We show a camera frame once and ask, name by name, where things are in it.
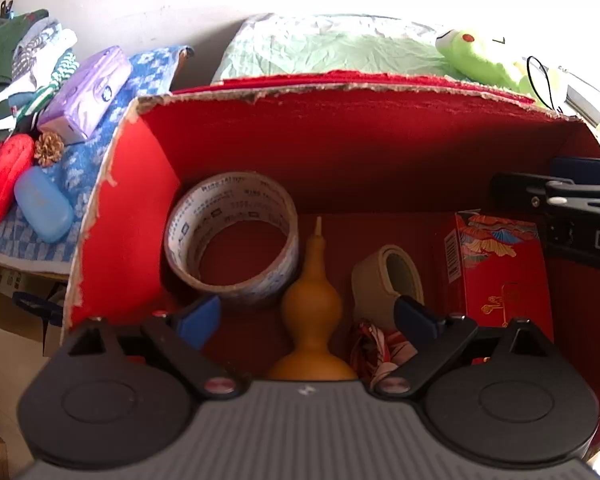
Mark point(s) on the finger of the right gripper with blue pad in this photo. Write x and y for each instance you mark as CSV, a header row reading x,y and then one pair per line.
x,y
530,191

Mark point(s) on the red cardboard storage box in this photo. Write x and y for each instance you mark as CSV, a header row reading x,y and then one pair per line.
x,y
378,159

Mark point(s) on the pine cone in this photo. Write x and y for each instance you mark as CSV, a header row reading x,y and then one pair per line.
x,y
48,149

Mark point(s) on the purple tissue pack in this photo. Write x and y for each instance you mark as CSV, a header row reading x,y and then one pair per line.
x,y
77,108

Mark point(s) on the blue soap case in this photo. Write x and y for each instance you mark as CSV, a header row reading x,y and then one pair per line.
x,y
47,210

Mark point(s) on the large clear printed tape roll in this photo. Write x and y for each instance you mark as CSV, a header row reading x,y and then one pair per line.
x,y
234,235

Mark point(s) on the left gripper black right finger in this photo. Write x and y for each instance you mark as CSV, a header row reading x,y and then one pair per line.
x,y
437,343

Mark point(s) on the pile of folded clothes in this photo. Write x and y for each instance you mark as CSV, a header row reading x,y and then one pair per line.
x,y
36,59

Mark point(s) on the white device with screen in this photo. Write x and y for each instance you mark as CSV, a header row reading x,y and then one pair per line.
x,y
582,97

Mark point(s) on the orange gourd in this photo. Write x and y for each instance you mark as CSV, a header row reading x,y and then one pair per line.
x,y
312,310

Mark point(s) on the red oval case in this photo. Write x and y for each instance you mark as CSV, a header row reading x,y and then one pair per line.
x,y
16,156

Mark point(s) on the red floral pouch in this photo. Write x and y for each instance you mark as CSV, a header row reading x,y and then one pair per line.
x,y
376,353

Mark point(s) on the green frog plush toy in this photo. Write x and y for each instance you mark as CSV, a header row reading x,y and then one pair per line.
x,y
484,61

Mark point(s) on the beige masking tape roll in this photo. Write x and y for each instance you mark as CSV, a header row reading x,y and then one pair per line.
x,y
379,280

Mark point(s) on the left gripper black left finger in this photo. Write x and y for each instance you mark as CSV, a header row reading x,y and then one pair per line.
x,y
179,338

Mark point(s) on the black scissors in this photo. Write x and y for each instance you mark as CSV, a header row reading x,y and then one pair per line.
x,y
49,310

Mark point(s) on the light green pillow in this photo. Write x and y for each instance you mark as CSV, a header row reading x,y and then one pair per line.
x,y
278,44

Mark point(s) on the small red decorated box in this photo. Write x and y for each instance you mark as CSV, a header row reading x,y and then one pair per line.
x,y
494,271

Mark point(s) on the blue white floral cloth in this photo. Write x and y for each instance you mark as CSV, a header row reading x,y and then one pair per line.
x,y
76,173

